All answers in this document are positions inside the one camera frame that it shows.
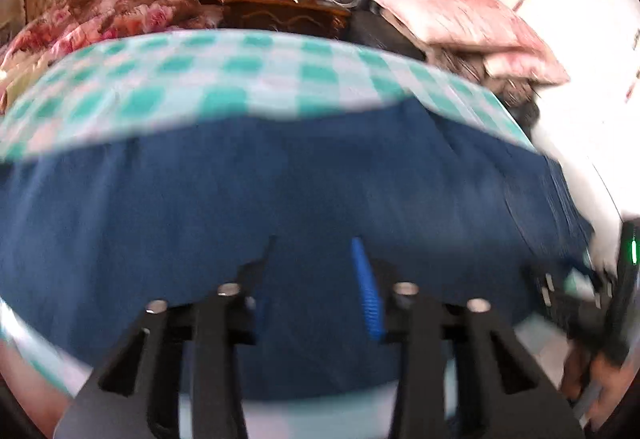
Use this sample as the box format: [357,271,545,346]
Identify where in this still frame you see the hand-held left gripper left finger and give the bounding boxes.
[54,235,278,439]

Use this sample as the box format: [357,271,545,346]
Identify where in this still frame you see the large pink floral pillow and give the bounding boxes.
[367,0,561,66]

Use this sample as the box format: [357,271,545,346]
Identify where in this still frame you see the dark wooden nightstand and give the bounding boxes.
[192,0,353,40]

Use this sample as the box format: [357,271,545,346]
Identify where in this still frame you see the small pink floral pillow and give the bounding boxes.
[482,50,572,86]

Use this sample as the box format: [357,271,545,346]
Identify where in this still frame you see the green white checkered tablecloth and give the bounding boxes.
[0,30,571,439]

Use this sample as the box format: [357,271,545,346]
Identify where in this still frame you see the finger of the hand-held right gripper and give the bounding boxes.
[522,258,608,337]

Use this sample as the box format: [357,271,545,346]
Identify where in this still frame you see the plaid quilt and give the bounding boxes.
[429,46,540,112]

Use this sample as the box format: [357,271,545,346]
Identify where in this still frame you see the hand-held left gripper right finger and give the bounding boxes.
[350,237,586,439]

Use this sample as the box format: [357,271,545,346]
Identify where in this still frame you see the red floral blanket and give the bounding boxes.
[0,0,223,115]

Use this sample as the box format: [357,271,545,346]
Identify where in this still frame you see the person's right hand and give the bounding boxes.
[559,343,623,426]

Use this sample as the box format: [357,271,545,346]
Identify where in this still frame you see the blue pants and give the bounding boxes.
[0,96,596,402]

